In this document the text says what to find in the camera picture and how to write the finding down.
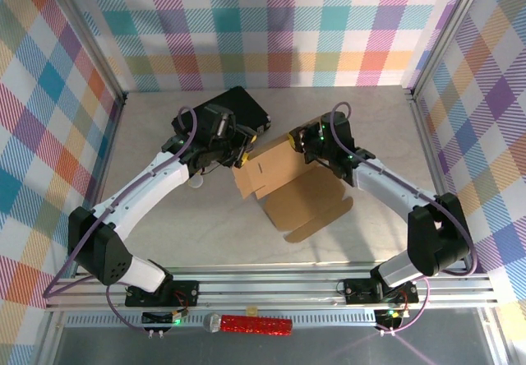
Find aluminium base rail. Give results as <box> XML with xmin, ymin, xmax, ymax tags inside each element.
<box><xmin>44</xmin><ymin>272</ymin><xmax>501</xmax><ymax>312</ymax></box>

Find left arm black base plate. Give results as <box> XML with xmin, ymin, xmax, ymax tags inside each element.
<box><xmin>125</xmin><ymin>280</ymin><xmax>201</xmax><ymax>308</ymax></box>

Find perforated metal strip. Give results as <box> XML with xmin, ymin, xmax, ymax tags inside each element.
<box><xmin>65</xmin><ymin>313</ymin><xmax>379</xmax><ymax>328</ymax></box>

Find black briefcase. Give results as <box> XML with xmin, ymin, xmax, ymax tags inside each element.
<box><xmin>171</xmin><ymin>86</ymin><xmax>272</xmax><ymax>144</ymax></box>

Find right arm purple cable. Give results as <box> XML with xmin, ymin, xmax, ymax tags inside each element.
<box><xmin>330</xmin><ymin>101</ymin><xmax>480</xmax><ymax>335</ymax></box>

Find aluminium frame post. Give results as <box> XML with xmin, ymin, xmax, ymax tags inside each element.
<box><xmin>44</xmin><ymin>0</ymin><xmax>127</xmax><ymax>103</ymax></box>
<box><xmin>408</xmin><ymin>0</ymin><xmax>492</xmax><ymax>101</ymax></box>

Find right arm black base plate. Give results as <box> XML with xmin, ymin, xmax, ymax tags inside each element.
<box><xmin>344</xmin><ymin>276</ymin><xmax>420</xmax><ymax>305</ymax></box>

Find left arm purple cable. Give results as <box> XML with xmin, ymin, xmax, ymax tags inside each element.
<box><xmin>43</xmin><ymin>105</ymin><xmax>202</xmax><ymax>335</ymax></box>

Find aluminium side rail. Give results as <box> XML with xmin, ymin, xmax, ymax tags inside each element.
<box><xmin>72</xmin><ymin>93</ymin><xmax>127</xmax><ymax>278</ymax></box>
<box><xmin>404</xmin><ymin>87</ymin><xmax>472</xmax><ymax>274</ymax></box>

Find red glitter microphone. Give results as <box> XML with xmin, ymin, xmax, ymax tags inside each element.
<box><xmin>202</xmin><ymin>313</ymin><xmax>293</xmax><ymax>336</ymax></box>

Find brown cardboard box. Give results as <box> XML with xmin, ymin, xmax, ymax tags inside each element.
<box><xmin>232</xmin><ymin>132</ymin><xmax>354</xmax><ymax>243</ymax></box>

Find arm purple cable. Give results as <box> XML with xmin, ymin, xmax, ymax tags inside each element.
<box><xmin>330</xmin><ymin>101</ymin><xmax>480</xmax><ymax>335</ymax></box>
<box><xmin>43</xmin><ymin>105</ymin><xmax>202</xmax><ymax>335</ymax></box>

